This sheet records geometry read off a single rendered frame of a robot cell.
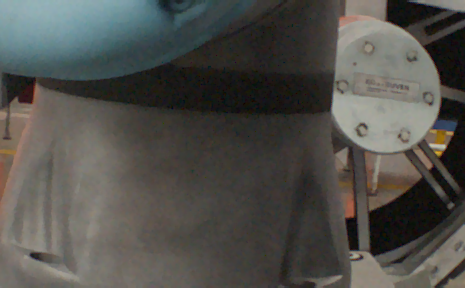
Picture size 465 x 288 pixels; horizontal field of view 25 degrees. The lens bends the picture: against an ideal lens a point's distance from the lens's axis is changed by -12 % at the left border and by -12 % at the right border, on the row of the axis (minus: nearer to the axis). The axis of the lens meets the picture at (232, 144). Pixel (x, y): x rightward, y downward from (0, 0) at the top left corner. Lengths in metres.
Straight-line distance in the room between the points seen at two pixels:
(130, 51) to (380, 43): 0.86
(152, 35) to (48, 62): 0.02
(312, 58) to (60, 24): 0.17
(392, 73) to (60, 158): 0.73
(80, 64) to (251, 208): 0.15
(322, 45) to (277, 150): 0.04
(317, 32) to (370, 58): 0.70
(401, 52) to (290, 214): 0.71
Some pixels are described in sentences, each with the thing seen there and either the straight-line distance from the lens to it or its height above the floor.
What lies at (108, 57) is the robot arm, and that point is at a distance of 0.24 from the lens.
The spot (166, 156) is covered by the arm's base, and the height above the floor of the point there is 0.89.
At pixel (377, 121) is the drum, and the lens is 1.10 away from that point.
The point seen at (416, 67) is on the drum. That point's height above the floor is 0.88.
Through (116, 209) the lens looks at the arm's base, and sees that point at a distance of 0.37.
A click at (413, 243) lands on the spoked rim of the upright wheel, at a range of 1.38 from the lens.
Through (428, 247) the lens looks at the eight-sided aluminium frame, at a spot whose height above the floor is 0.65.
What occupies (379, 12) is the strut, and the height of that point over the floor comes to 0.93.
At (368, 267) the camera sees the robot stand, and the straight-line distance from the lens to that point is 0.53.
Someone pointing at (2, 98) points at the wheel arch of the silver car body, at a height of 0.76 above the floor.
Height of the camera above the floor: 0.95
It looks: 9 degrees down
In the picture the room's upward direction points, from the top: 6 degrees clockwise
